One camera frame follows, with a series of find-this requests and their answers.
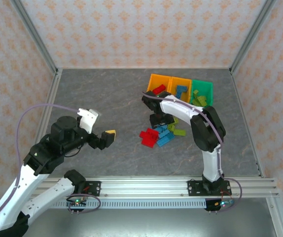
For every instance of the blue lego brick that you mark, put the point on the blue lego brick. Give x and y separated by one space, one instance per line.
158 129
164 142
179 95
167 135
165 128
182 88

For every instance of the small circuit board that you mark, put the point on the small circuit board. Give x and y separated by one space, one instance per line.
224 203
77 203

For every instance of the grey metal sheet panel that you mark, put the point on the grey metal sheet panel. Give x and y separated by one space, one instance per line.
144 222

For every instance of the aluminium side frame bar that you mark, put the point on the aluminium side frame bar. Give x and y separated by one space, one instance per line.
247 123
53 98

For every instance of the yellow-orange plastic bin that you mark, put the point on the yellow-orange plastic bin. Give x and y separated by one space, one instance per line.
173 93
153 80

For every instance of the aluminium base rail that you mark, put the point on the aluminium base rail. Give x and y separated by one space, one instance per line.
144 187

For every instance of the aluminium frame post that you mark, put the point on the aluminium frame post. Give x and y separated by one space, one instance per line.
36 37
251 37

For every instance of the small green lego brick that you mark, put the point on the small green lego brick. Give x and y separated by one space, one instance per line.
171 127

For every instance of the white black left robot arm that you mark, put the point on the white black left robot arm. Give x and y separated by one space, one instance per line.
8 197

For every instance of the green plastic bin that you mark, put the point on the green plastic bin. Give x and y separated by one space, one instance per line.
204 86

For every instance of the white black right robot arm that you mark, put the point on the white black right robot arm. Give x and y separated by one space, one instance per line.
178 108

